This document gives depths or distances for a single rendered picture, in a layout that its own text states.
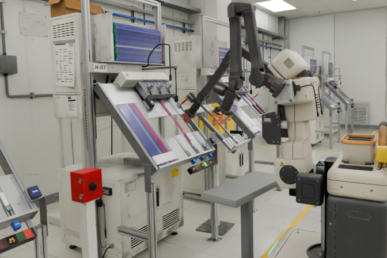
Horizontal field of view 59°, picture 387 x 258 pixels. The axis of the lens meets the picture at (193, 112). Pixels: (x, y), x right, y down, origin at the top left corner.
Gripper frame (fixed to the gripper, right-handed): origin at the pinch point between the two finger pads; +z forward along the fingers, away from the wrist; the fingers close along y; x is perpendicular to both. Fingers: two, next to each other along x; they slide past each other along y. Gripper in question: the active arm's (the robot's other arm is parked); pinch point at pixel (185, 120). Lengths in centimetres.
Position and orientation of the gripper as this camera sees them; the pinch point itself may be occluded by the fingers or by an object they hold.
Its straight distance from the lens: 261.0
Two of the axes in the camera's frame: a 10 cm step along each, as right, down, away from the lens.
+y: -5.7, 1.1, -8.1
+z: -5.2, 7.1, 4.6
